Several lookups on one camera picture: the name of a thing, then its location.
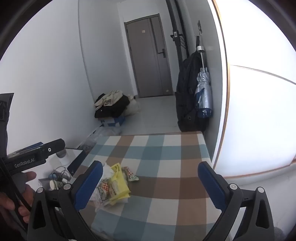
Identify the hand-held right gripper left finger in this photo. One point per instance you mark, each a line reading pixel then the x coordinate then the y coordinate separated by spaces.
pixel 89 185

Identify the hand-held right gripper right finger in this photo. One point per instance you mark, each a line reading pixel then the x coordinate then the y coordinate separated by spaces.
pixel 211 185

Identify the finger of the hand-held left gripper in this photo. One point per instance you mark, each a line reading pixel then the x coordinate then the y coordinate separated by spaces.
pixel 54 147
pixel 27 148

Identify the yellow wrapper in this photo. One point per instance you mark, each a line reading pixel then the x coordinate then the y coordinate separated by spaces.
pixel 119 185

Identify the person's left hand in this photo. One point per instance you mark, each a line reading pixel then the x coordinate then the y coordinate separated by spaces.
pixel 29 177

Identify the red checkered wrapper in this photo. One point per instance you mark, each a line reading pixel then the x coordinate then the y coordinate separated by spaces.
pixel 104 190

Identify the white side table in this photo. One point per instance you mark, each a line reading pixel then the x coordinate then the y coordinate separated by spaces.
pixel 74 153

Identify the white plastic bag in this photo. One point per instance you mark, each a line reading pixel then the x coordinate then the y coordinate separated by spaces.
pixel 107 171

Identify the dark laptop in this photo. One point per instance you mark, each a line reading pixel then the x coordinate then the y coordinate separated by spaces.
pixel 78 162

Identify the grey box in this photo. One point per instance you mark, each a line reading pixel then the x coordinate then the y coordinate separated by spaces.
pixel 43 183

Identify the small white round container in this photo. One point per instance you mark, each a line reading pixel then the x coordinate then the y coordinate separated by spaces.
pixel 55 184

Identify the small red white packet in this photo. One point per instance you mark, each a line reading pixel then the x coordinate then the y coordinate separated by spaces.
pixel 130 175

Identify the clear plastic bag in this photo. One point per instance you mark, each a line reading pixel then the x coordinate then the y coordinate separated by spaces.
pixel 104 135

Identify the blue and white cardboard box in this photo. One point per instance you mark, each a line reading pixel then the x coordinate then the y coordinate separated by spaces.
pixel 113 121

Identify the black clothing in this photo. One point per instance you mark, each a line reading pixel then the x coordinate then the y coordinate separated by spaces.
pixel 115 107

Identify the beige clothes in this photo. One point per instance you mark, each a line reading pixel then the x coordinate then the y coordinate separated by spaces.
pixel 111 96

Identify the white cloth bag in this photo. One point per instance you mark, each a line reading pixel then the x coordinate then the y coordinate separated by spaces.
pixel 133 107

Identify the silver and blue umbrella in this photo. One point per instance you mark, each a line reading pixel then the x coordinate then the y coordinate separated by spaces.
pixel 203 92

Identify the black backpack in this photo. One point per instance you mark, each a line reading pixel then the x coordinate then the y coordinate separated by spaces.
pixel 187 92

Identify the window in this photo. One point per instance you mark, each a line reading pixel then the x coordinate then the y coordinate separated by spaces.
pixel 259 92

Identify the grey door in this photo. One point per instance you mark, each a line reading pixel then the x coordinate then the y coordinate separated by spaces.
pixel 148 58

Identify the black coat rack pole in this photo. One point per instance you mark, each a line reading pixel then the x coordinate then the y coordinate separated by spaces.
pixel 177 44

